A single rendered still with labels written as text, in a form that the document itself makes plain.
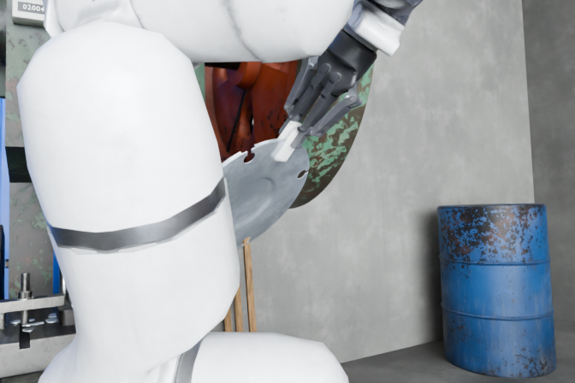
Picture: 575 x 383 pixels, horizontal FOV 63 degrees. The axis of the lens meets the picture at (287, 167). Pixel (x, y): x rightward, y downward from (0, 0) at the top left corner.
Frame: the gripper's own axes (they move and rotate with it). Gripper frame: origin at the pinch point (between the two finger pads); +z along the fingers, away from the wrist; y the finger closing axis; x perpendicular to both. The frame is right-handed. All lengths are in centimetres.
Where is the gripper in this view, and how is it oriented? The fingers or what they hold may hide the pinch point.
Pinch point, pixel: (287, 141)
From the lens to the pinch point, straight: 80.5
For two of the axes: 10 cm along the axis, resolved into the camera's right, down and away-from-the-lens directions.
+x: -5.8, -0.4, -8.1
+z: -5.5, 7.5, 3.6
